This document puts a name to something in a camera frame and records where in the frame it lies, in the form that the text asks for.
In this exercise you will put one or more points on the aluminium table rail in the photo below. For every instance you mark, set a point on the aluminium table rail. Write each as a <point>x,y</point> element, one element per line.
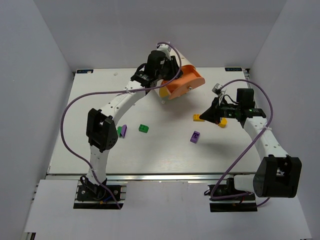
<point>142,177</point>

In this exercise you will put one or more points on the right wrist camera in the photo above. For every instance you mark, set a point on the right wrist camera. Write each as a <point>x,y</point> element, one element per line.
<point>218,91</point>

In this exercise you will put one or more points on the green lego brick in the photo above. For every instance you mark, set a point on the green lego brick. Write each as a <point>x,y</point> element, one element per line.
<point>143,128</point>

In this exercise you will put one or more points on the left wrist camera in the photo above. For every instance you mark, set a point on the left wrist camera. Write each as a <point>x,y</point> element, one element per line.
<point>163,47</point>

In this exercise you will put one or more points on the blue label sticker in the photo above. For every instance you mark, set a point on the blue label sticker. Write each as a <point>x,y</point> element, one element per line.
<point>84,71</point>
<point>233,69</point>

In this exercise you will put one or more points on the purple rectangular lego brick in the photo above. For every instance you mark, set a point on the purple rectangular lego brick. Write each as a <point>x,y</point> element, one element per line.
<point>123,131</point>

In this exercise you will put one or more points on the blue label sticker left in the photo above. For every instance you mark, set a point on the blue label sticker left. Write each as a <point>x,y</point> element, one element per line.
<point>84,71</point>

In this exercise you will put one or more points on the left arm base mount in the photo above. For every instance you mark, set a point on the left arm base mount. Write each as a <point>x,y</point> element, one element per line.
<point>91,196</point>

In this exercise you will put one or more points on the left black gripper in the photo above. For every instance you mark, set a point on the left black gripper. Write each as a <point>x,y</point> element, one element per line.
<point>172,67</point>

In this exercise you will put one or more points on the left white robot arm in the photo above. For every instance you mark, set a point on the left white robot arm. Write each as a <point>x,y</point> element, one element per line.
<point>101,123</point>

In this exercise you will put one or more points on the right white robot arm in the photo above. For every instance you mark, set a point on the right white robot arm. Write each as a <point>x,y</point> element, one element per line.
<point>278,173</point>

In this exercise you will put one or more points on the yellow round lego piece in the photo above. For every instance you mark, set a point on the yellow round lego piece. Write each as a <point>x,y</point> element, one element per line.
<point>223,123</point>

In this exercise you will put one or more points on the blue label sticker right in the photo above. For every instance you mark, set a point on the blue label sticker right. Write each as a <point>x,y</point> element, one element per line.
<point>233,69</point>

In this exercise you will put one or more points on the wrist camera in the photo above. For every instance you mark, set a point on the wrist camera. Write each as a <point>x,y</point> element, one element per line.
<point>218,91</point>
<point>163,47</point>

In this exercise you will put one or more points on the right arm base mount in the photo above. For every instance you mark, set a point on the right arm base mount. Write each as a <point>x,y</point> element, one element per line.
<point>230,200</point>

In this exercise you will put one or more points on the white cylindrical drawer cabinet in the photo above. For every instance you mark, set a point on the white cylindrical drawer cabinet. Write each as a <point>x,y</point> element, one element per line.
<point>186,62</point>

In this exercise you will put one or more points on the yellow drawer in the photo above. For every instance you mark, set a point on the yellow drawer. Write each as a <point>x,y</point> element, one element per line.
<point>164,93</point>

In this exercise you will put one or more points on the yellow rectangular lego brick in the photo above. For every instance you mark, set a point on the yellow rectangular lego brick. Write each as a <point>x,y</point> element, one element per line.
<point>196,118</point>

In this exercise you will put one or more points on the green wedge lego piece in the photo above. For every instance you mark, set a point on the green wedge lego piece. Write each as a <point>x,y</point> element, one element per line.
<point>119,131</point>

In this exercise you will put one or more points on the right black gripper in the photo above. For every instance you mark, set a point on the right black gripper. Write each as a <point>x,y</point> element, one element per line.
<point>217,113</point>

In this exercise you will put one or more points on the purple sloped lego brick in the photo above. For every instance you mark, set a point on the purple sloped lego brick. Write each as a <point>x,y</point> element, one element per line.
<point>195,137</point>

